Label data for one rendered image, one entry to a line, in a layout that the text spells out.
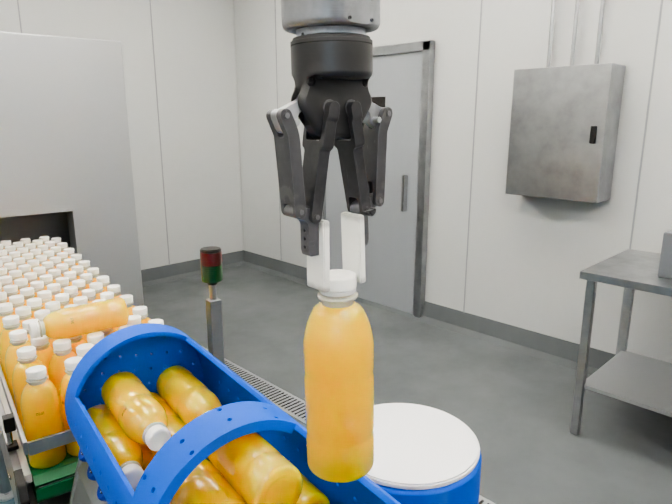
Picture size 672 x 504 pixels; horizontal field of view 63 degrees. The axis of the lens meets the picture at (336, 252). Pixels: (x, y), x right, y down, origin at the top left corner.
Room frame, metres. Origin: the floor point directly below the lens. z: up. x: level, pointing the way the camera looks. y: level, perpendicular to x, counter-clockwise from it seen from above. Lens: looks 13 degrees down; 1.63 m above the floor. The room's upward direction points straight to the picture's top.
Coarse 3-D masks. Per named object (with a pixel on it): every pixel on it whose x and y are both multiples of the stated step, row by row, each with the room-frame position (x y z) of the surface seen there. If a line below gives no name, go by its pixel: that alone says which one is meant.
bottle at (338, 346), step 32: (320, 320) 0.51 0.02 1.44; (352, 320) 0.51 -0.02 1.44; (320, 352) 0.50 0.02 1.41; (352, 352) 0.50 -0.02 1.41; (320, 384) 0.50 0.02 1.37; (352, 384) 0.50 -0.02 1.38; (320, 416) 0.50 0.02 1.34; (352, 416) 0.50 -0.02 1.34; (320, 448) 0.50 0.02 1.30; (352, 448) 0.50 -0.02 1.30; (352, 480) 0.50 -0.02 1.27
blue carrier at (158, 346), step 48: (144, 336) 0.98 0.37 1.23; (96, 384) 0.97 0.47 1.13; (144, 384) 1.03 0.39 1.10; (240, 384) 0.84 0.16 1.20; (96, 432) 0.79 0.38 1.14; (192, 432) 0.66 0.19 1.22; (240, 432) 0.65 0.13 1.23; (288, 432) 0.70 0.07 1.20; (96, 480) 0.78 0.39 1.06; (144, 480) 0.63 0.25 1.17
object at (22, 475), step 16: (0, 384) 1.43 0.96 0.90; (0, 400) 1.34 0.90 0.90; (0, 416) 1.26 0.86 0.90; (16, 432) 1.18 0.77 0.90; (0, 448) 2.10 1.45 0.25; (0, 464) 2.10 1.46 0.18; (16, 464) 1.06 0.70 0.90; (0, 480) 2.10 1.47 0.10; (16, 480) 1.00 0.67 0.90; (0, 496) 2.10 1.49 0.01; (16, 496) 1.07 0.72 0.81; (32, 496) 1.21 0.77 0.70; (64, 496) 1.21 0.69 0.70
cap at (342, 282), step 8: (336, 272) 0.54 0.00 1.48; (344, 272) 0.54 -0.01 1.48; (352, 272) 0.54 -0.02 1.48; (336, 280) 0.51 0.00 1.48; (344, 280) 0.51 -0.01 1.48; (352, 280) 0.52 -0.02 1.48; (336, 288) 0.51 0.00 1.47; (344, 288) 0.51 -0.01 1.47; (352, 288) 0.52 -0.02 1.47; (336, 296) 0.51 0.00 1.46
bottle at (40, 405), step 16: (32, 384) 1.05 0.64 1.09; (48, 384) 1.07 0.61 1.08; (32, 400) 1.04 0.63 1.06; (48, 400) 1.05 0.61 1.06; (32, 416) 1.03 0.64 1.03; (48, 416) 1.05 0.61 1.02; (32, 432) 1.03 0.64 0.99; (48, 432) 1.04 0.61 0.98; (64, 448) 1.07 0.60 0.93; (32, 464) 1.04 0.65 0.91; (48, 464) 1.04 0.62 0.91
